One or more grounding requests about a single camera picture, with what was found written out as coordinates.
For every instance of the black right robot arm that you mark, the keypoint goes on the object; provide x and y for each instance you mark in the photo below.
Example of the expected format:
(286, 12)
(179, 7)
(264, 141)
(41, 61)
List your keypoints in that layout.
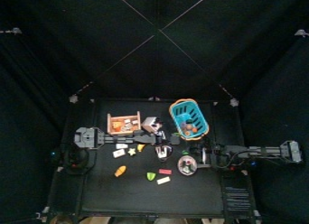
(262, 151)

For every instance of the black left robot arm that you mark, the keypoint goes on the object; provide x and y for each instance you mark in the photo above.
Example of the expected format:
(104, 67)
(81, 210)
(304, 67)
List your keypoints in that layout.
(105, 138)

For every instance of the yellow toy corn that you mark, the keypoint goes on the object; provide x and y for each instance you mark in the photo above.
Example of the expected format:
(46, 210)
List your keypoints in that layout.
(141, 147)

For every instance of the green toy on plate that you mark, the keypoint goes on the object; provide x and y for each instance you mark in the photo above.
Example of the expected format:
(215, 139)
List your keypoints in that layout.
(188, 166)

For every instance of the small green toy piece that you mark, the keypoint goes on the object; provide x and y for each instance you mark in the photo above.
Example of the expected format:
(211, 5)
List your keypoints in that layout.
(185, 152)

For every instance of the orange round toy fruit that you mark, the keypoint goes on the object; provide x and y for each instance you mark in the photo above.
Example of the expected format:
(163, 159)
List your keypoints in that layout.
(188, 133)

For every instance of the pink round plate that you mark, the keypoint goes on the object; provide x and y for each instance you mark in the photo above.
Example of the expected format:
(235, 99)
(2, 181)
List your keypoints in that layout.
(183, 170)

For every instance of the dark round toy fruit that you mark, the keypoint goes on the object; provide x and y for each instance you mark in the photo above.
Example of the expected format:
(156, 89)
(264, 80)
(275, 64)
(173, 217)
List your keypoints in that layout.
(187, 125)

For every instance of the pink brown cube box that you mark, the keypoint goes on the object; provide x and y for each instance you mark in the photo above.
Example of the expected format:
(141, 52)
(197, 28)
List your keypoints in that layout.
(151, 124)

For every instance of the red flat block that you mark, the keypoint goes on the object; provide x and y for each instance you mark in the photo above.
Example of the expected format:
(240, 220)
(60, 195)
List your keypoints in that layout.
(165, 171)

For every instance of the teal basket with orange rim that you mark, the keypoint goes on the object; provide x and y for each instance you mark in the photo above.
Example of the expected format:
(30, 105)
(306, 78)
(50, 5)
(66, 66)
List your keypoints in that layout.
(188, 117)

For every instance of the yellow star toy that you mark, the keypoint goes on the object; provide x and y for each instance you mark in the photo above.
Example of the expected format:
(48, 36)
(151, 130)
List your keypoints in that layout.
(132, 151)

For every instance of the white flat block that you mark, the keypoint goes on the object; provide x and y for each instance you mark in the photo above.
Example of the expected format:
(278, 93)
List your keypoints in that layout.
(164, 180)

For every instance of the white toy in crate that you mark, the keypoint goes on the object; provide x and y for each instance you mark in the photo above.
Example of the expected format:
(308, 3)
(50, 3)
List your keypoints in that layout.
(128, 121)

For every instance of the small white card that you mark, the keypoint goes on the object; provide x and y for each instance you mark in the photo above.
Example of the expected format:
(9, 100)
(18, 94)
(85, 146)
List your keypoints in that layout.
(122, 146)

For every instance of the small wooden crate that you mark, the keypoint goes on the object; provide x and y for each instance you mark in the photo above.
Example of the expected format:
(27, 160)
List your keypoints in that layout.
(124, 124)

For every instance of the green toy vegetable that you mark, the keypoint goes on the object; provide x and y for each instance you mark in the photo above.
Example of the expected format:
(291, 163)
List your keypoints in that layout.
(151, 176)

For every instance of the orange toy in crate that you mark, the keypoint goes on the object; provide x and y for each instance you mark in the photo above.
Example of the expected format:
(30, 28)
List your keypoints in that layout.
(117, 125)

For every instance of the white toy block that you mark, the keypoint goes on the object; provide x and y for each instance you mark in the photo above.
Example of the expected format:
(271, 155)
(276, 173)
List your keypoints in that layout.
(120, 153)

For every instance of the white text label sticker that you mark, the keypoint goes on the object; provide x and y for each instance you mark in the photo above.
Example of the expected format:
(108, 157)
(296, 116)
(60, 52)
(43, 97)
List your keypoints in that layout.
(237, 199)

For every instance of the orange toy carrot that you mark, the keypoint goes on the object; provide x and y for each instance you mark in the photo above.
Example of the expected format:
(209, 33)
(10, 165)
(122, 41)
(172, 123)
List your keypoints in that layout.
(121, 171)

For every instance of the grey frame corner bracket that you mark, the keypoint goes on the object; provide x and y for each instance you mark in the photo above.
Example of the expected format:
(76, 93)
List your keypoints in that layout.
(235, 102)
(73, 98)
(302, 32)
(17, 31)

